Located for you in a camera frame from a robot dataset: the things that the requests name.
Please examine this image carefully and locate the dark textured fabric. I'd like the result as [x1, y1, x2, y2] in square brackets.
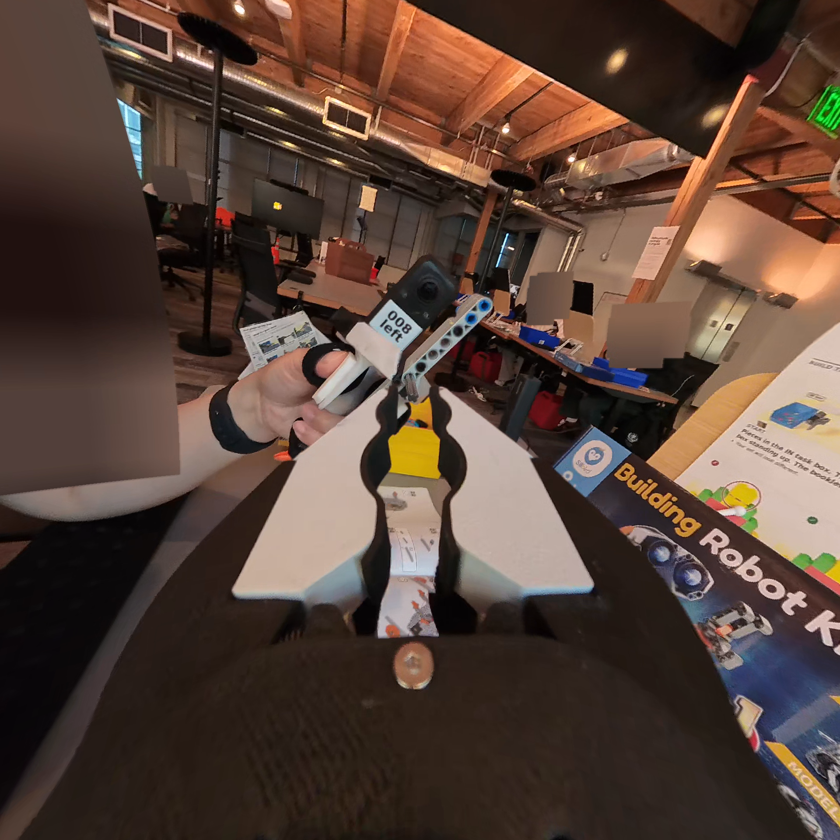
[0, 502, 191, 729]

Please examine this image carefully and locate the black wristband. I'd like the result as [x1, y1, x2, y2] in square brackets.
[209, 382, 277, 455]

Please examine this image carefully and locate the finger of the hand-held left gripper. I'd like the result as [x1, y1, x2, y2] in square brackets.
[345, 322, 404, 383]

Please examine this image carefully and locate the green exit sign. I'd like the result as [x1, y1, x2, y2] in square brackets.
[806, 84, 840, 142]

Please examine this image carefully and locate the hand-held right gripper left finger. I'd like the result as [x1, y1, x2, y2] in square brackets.
[232, 386, 400, 603]

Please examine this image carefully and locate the grey building beam assembly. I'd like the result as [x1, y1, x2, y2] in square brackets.
[395, 293, 494, 403]

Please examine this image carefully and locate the black monitor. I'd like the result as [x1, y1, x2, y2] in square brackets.
[251, 177, 326, 240]

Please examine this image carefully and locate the pale background desk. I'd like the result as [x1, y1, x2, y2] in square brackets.
[277, 259, 388, 316]

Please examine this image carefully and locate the ceiling air vent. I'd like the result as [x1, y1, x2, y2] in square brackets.
[323, 96, 373, 140]
[107, 3, 173, 63]

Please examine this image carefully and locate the instruction poster board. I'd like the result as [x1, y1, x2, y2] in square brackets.
[646, 328, 840, 592]

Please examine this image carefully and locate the black overhead panel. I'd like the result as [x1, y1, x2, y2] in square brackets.
[406, 0, 803, 157]

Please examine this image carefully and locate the long wood-edged desk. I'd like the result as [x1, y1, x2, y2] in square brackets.
[478, 318, 678, 404]

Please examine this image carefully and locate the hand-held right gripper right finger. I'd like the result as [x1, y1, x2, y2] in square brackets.
[428, 386, 596, 608]

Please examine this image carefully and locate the yellow plastic block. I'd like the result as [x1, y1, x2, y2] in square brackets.
[387, 400, 442, 480]

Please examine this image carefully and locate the person's left hand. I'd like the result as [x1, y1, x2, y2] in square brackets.
[230, 346, 361, 455]

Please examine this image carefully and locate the robot kit box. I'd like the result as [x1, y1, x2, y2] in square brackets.
[553, 425, 840, 840]

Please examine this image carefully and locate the open instruction booklet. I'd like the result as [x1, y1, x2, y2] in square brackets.
[376, 484, 442, 639]

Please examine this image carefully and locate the printed paper sheet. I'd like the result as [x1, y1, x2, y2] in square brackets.
[238, 310, 322, 383]

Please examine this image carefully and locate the black floor lamp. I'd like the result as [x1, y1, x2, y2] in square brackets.
[176, 12, 259, 358]

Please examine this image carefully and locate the black office chair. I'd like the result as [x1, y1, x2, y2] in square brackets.
[231, 213, 284, 326]

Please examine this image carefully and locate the person's left forearm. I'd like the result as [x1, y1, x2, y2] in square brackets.
[0, 400, 224, 522]

